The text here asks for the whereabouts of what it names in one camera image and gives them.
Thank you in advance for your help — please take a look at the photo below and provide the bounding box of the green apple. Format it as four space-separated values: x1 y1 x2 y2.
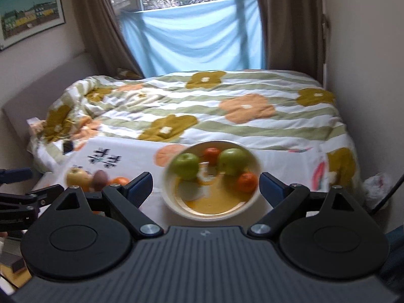
217 148 248 176
171 153 199 181

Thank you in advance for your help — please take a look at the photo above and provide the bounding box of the floral striped duvet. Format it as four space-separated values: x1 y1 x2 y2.
28 70 363 196

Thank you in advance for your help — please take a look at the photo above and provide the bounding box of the white plastic bag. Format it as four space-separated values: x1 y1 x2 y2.
363 173 392 210

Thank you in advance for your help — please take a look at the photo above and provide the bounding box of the right brown curtain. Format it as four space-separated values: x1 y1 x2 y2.
258 0 325 83

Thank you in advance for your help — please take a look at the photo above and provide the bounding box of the white fruit print cloth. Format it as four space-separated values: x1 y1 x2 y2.
35 137 327 229

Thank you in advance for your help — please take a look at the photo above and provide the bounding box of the left brown curtain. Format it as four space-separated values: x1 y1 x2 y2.
72 0 144 79

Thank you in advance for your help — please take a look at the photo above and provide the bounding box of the small tangerine in bowl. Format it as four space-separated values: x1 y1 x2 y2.
203 147 221 166

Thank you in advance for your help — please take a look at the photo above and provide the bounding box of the yellow pear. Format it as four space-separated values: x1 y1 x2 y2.
65 168 92 191

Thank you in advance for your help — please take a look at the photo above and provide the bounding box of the small black device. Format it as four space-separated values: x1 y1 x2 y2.
62 140 74 155

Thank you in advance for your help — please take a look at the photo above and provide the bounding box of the brown curtain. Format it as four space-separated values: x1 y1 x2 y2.
72 0 144 79
258 0 325 83

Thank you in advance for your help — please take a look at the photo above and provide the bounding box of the black cable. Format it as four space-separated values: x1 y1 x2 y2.
373 173 404 212

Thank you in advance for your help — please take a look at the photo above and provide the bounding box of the light blue window cloth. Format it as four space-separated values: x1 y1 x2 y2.
120 0 264 77

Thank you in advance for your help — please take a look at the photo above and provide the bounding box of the large orange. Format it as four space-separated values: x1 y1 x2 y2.
236 172 258 194

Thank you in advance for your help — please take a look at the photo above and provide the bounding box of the framed landscape picture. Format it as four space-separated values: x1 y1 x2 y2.
0 0 66 51

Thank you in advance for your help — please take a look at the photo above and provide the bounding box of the cream ceramic bowl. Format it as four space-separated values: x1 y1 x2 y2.
162 140 262 222

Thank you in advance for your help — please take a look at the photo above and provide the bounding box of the brown kiwi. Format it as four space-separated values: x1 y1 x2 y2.
90 170 109 192

